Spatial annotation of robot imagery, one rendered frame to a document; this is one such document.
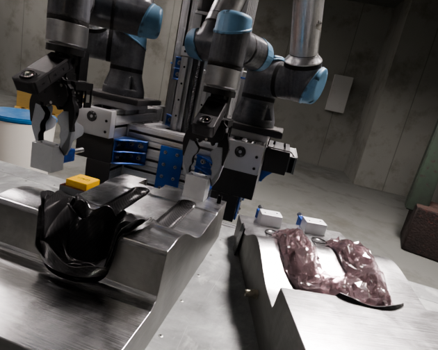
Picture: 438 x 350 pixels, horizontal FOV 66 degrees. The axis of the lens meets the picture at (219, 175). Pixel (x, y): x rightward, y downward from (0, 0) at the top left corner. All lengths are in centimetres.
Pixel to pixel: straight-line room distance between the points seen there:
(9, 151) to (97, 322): 258
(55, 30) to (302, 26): 65
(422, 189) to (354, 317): 339
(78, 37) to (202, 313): 55
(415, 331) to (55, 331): 40
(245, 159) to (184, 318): 60
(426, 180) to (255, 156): 292
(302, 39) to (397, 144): 552
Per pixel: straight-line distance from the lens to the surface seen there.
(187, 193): 75
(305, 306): 44
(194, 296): 59
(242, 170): 104
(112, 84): 128
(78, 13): 74
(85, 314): 44
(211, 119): 66
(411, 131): 654
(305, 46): 108
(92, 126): 118
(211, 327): 54
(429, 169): 379
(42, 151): 76
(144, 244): 44
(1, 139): 295
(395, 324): 49
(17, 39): 969
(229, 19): 73
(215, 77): 72
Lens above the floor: 114
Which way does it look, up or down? 14 degrees down
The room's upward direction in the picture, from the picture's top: 12 degrees clockwise
